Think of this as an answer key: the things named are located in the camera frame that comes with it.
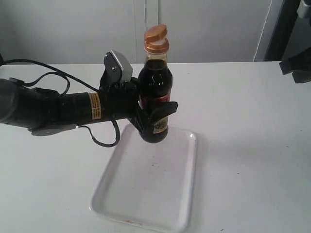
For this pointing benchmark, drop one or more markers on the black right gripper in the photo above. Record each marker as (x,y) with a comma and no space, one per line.
(299,66)

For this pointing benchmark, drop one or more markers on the white rectangular plastic tray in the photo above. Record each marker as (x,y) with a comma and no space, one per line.
(149,185)

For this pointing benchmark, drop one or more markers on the dark soy sauce bottle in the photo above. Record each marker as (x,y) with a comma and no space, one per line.
(156,80)

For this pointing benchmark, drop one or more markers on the grey camera on left gripper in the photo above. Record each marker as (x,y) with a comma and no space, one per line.
(116,68)

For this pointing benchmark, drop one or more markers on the grey camera on right gripper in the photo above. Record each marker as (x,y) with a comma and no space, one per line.
(304,9)

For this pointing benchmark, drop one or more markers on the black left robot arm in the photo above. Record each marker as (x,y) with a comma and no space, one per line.
(46,112)

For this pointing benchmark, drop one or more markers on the grey camera on gripper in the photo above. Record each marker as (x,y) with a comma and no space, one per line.
(304,9)
(116,68)

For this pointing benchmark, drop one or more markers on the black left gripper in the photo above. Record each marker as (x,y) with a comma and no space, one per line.
(119,100)

